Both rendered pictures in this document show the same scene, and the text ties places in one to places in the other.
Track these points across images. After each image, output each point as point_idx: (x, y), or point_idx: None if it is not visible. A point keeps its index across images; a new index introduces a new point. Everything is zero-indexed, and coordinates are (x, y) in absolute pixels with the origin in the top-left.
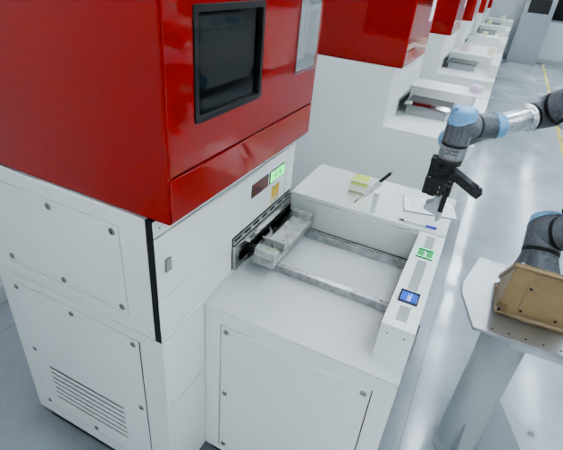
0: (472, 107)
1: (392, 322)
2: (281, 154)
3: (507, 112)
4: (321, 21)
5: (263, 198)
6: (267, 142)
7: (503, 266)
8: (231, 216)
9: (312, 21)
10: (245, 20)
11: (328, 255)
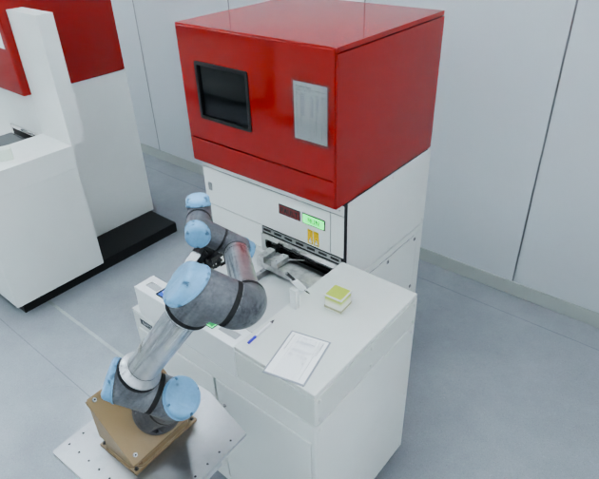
0: (196, 199)
1: (149, 279)
2: (318, 210)
3: (241, 265)
4: (333, 111)
5: (296, 227)
6: (267, 171)
7: (222, 450)
8: (258, 205)
9: (313, 105)
10: (233, 79)
11: (278, 305)
